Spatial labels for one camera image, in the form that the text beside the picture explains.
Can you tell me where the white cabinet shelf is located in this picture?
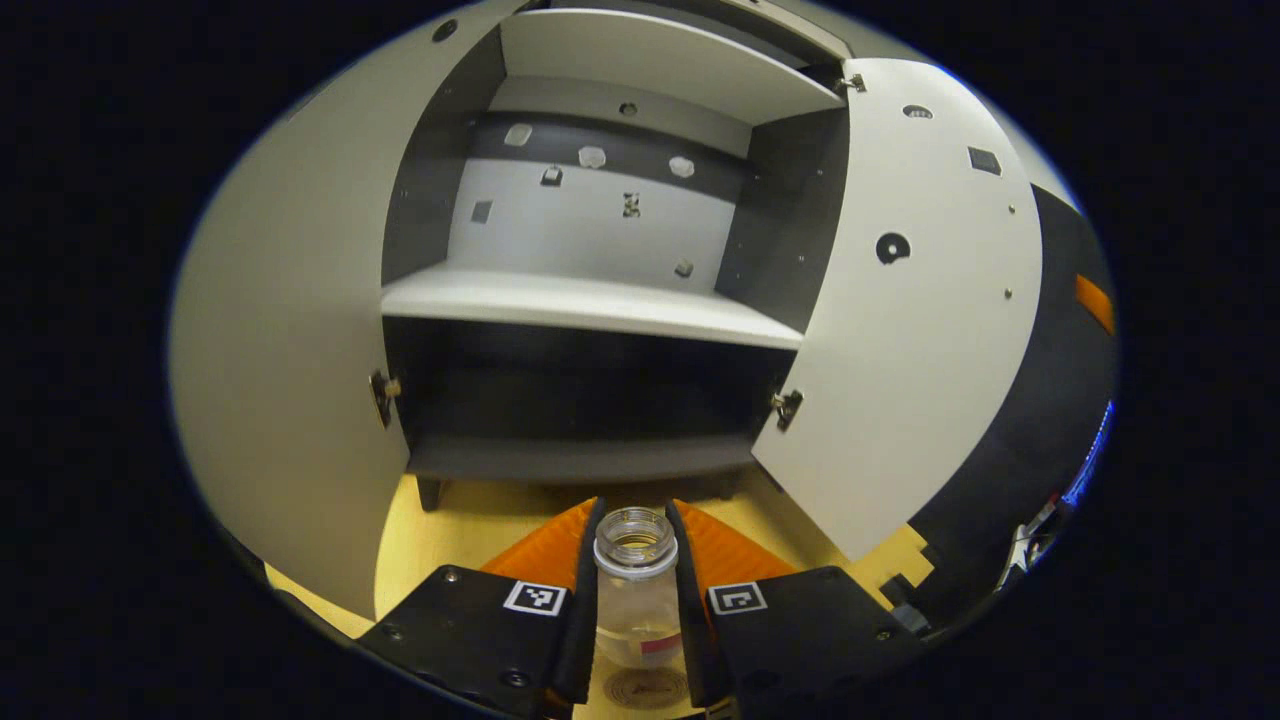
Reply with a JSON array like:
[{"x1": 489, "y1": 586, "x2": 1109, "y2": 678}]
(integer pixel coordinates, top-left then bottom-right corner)
[
  {"x1": 498, "y1": 8, "x2": 846, "y2": 126},
  {"x1": 380, "y1": 262, "x2": 806, "y2": 351}
]

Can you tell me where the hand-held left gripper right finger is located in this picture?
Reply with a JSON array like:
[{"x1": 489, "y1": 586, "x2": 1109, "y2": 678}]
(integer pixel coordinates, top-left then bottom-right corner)
[{"x1": 664, "y1": 498, "x2": 926, "y2": 720}]

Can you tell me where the round brown coaster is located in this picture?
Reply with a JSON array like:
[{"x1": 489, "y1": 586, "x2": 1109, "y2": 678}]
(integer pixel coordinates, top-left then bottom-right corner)
[{"x1": 600, "y1": 665, "x2": 691, "y2": 711}]

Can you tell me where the grey and white cabinet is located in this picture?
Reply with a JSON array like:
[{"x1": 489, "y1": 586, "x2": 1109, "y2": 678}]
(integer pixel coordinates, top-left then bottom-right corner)
[{"x1": 380, "y1": 0, "x2": 856, "y2": 513}]

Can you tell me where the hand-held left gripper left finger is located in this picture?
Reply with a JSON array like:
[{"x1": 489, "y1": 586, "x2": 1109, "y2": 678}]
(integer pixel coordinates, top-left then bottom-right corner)
[{"x1": 358, "y1": 496, "x2": 609, "y2": 720}]

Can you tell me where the black backdrop cloth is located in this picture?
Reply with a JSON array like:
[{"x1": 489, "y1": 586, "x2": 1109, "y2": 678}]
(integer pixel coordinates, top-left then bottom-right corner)
[{"x1": 905, "y1": 185, "x2": 1119, "y2": 631}]

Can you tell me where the white cabinet door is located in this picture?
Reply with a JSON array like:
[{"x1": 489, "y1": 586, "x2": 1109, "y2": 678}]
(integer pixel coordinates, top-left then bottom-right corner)
[
  {"x1": 168, "y1": 0, "x2": 531, "y2": 621},
  {"x1": 750, "y1": 57, "x2": 1044, "y2": 563}
]

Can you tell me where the clear plastic bottle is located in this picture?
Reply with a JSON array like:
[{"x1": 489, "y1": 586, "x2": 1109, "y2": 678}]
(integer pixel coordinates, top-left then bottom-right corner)
[{"x1": 592, "y1": 506, "x2": 691, "y2": 673}]

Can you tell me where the equipment with blue light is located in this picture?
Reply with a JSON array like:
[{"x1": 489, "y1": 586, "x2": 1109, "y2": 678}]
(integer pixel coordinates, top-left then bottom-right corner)
[{"x1": 1005, "y1": 400, "x2": 1113, "y2": 586}]

